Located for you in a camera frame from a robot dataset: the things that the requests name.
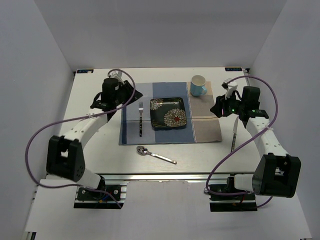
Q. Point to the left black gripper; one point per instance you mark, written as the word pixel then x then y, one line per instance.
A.
pixel 127 87

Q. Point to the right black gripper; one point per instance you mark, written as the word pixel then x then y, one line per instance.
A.
pixel 221 103

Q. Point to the metal fork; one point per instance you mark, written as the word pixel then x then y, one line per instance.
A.
pixel 141 110

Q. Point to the light blue mug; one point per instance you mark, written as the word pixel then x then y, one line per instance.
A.
pixel 197 86

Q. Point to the dark floral rectangular plate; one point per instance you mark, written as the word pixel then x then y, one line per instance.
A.
pixel 167 113

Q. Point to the blue beige checked placemat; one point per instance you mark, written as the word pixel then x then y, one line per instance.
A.
pixel 202 125

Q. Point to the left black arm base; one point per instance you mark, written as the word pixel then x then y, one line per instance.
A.
pixel 87 199

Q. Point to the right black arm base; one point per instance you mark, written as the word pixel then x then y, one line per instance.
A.
pixel 230 203

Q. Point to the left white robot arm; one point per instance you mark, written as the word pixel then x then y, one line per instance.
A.
pixel 65 155

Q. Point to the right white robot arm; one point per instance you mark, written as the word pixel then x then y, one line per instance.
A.
pixel 277 173

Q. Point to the metal table knife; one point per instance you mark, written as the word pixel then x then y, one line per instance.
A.
pixel 235 128

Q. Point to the right blue table label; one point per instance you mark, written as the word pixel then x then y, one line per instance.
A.
pixel 233 69

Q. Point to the blue table label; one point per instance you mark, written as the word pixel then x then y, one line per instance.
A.
pixel 84 71
pixel 233 69

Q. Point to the metal spoon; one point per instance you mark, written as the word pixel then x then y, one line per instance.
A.
pixel 143 151

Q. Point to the left blue table label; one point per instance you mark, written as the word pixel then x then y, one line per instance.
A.
pixel 84 71

